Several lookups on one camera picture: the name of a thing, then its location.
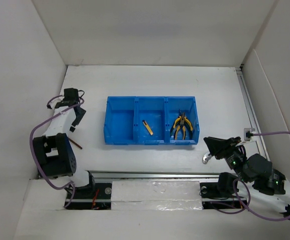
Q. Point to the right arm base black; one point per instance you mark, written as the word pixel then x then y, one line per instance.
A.
pixel 212 198

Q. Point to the small yellow needle-nose pliers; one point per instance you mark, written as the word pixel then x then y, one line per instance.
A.
pixel 189 128

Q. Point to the blue bin left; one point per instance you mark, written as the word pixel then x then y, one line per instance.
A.
pixel 119 120

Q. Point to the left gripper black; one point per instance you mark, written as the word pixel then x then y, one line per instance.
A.
pixel 76 121

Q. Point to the large yellow needle-nose pliers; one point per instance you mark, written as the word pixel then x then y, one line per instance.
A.
pixel 179 124

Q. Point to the blue bin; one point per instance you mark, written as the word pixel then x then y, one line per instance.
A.
pixel 150 109
pixel 174 105
pixel 119 120

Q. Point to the brown hex key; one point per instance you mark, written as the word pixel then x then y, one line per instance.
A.
pixel 75 144

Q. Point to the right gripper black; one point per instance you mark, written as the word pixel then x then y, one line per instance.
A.
pixel 219 147

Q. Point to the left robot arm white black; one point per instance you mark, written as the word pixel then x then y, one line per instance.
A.
pixel 51 148

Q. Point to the silver metal tool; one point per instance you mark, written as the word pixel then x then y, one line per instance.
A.
pixel 206 158

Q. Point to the yellow utility knife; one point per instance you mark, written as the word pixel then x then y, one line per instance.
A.
pixel 146 125

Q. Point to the blue bin right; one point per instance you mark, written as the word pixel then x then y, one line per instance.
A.
pixel 174 105

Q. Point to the blue bin middle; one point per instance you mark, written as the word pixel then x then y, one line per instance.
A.
pixel 150 109

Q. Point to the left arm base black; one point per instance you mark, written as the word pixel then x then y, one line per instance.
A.
pixel 98 198

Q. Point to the aluminium rail front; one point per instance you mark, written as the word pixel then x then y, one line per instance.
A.
pixel 120 175

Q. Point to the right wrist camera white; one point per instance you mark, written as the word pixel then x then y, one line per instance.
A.
pixel 248 134

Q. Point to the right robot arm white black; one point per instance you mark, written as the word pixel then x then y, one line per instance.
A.
pixel 254 177

